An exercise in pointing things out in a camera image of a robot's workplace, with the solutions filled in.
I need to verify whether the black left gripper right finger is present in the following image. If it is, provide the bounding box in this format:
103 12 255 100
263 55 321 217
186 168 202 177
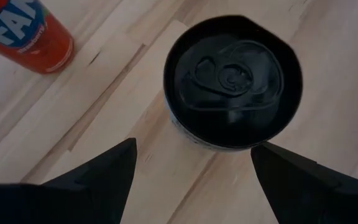
250 142 358 224

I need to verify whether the white Celsius Arctic Vibe can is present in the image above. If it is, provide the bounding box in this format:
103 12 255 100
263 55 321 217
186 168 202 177
162 14 303 152

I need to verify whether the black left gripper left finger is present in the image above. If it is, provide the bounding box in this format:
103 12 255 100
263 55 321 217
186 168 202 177
0 138 138 224

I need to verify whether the orange-red Fanta can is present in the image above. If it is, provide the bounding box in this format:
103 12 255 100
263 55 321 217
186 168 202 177
0 0 76 75

